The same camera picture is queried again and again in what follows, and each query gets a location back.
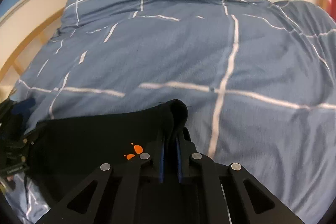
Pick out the black pants orange paw logo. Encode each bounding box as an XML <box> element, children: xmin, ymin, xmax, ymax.
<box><xmin>27</xmin><ymin>100</ymin><xmax>188</xmax><ymax>206</ymax></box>

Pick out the red storage box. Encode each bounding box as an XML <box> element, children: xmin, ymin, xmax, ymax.
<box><xmin>326</xmin><ymin>0</ymin><xmax>335</xmax><ymax>17</ymax></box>

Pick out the blue checked duvet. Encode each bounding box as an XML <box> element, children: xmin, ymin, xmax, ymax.
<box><xmin>12</xmin><ymin>0</ymin><xmax>335</xmax><ymax>223</ymax></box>

